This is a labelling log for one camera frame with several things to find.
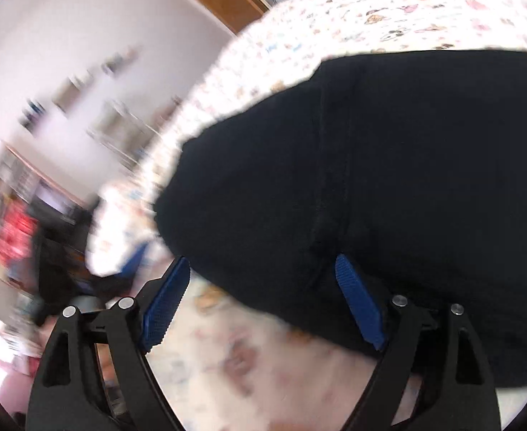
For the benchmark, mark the wooden bookshelf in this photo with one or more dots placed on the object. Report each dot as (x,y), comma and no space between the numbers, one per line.
(32,191)

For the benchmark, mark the floral fleece blanket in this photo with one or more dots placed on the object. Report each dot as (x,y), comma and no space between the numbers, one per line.
(223,365)

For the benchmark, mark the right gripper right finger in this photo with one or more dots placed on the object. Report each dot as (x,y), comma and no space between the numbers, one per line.
(433,373)

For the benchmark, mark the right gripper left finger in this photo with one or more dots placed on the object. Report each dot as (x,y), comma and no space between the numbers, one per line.
(94,374)

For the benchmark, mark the black pants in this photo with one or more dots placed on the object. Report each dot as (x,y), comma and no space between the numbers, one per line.
(413,166)

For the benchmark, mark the white wall shelf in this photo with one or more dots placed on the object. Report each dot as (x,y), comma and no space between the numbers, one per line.
(71,92)

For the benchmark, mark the white storage rack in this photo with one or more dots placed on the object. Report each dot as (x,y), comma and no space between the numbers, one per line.
(124,134)

